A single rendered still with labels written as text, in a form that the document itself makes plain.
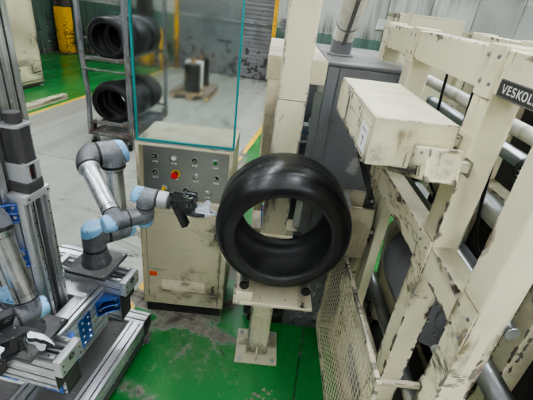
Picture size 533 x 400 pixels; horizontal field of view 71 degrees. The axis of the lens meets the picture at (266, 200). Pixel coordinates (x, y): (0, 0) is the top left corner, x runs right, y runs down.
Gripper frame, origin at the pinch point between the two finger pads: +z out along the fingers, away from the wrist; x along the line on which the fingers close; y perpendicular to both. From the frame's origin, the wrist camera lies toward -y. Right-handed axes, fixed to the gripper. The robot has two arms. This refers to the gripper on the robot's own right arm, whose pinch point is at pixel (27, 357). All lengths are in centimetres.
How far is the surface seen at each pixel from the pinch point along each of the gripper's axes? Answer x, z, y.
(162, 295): -113, -69, 76
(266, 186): -77, 19, -45
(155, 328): -103, -61, 93
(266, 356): -134, 9, 88
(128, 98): -260, -324, -3
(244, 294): -84, 15, 10
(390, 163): -75, 61, -70
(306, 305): -103, 38, 12
